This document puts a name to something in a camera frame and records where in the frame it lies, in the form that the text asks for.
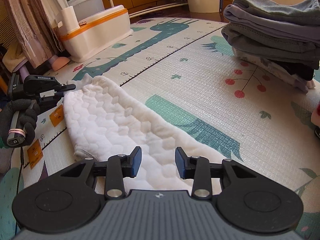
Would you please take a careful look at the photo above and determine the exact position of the white quilted baby garment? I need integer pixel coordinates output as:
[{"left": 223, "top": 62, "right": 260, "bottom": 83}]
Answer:
[{"left": 63, "top": 75, "right": 223, "bottom": 191}]

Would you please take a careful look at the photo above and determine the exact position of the patterned mauve curtain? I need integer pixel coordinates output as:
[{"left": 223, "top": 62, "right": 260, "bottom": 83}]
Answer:
[{"left": 4, "top": 0, "right": 70, "bottom": 71}]

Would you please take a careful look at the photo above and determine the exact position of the orange card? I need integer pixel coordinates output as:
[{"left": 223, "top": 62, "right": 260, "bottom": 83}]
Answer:
[
  {"left": 27, "top": 139, "right": 43, "bottom": 169},
  {"left": 49, "top": 105, "right": 64, "bottom": 127}
]

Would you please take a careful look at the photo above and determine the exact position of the orange card upper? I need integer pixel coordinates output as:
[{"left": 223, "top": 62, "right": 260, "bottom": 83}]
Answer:
[{"left": 49, "top": 105, "right": 64, "bottom": 127}]

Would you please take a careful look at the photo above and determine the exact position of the purple pink child stool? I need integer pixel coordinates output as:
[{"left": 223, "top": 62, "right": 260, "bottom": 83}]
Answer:
[{"left": 13, "top": 55, "right": 71, "bottom": 81}]

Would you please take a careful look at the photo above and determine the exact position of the white orange potty seat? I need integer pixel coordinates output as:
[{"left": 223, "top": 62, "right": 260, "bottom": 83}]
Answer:
[{"left": 55, "top": 5, "right": 133, "bottom": 63}]

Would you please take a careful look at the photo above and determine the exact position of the orange card lower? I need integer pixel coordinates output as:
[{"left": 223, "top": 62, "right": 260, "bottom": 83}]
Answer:
[{"left": 27, "top": 139, "right": 43, "bottom": 169}]

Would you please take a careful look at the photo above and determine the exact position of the cartoon giraffe play mat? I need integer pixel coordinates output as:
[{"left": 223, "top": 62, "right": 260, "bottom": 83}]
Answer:
[{"left": 0, "top": 17, "right": 320, "bottom": 240}]

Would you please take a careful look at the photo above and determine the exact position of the grey purple folded clothes stack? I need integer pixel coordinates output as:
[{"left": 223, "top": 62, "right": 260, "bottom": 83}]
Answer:
[{"left": 221, "top": 0, "right": 319, "bottom": 93}]

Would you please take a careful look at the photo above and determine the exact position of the colourful folded clothes stack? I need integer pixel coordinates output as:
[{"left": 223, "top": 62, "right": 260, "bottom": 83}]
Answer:
[{"left": 311, "top": 103, "right": 320, "bottom": 139}]

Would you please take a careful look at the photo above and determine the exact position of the black gloved left hand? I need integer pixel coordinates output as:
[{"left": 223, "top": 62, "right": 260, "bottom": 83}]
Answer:
[{"left": 1, "top": 99, "right": 40, "bottom": 148}]

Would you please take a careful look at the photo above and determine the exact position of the white plant pot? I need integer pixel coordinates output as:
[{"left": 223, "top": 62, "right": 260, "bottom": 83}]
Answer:
[{"left": 68, "top": 0, "right": 105, "bottom": 22}]

